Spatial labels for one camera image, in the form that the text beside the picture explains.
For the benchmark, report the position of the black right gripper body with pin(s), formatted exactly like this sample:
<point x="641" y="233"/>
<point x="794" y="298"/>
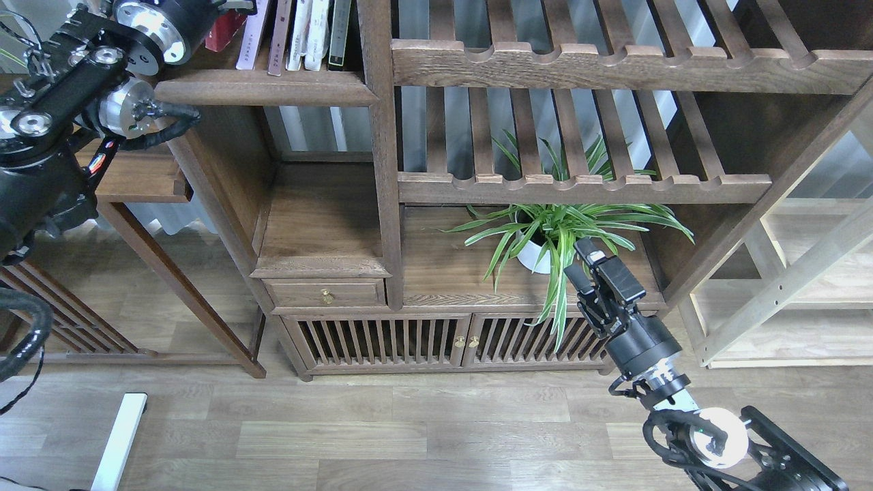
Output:
<point x="635" y="342"/>

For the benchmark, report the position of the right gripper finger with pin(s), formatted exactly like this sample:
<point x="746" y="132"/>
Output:
<point x="583" y="285"/>
<point x="589" y="253"/>

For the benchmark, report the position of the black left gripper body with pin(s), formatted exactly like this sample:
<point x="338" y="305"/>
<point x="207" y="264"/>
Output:
<point x="177" y="27"/>

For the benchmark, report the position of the red paperback book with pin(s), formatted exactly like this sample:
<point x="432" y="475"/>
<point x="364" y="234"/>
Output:
<point x="222" y="33"/>

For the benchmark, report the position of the pale lavender white book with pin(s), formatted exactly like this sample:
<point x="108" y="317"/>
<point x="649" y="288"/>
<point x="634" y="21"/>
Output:
<point x="253" y="34"/>

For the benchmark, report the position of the dark maroon Chinese book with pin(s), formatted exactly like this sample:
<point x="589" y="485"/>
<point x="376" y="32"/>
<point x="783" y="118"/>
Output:
<point x="279" y="37"/>

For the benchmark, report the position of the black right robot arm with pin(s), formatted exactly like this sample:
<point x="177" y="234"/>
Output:
<point x="717" y="449"/>

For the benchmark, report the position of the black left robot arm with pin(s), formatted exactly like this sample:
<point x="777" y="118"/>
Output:
<point x="84" y="101"/>

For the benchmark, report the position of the white plant pot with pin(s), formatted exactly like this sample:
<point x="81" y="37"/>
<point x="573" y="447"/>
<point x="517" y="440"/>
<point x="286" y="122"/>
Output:
<point x="529" y="254"/>

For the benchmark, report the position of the green spider plant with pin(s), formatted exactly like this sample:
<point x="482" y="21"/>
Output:
<point x="556" y="228"/>

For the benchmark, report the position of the white standing book left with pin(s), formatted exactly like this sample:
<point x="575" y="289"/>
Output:
<point x="298" y="41"/>

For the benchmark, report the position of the white standing book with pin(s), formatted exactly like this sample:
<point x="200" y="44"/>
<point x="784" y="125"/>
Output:
<point x="318" y="34"/>
<point x="298" y="41"/>

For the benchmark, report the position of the dark wooden side table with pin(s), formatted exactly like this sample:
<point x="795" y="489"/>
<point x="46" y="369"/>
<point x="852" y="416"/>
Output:
<point x="155" y="273"/>

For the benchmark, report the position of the white standing book middle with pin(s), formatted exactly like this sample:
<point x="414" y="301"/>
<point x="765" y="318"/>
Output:
<point x="318" y="34"/>

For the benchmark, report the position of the dark green standing book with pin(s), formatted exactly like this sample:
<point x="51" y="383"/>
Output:
<point x="340" y="19"/>

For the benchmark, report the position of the dark wooden bookshelf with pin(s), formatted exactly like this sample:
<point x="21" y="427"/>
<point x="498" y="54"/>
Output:
<point x="351" y="182"/>

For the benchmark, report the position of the dark slatted wooden rack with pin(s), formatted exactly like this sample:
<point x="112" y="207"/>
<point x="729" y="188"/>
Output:
<point x="83" y="331"/>

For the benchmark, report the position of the white metal stand leg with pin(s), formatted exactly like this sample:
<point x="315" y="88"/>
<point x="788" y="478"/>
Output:
<point x="118" y="446"/>

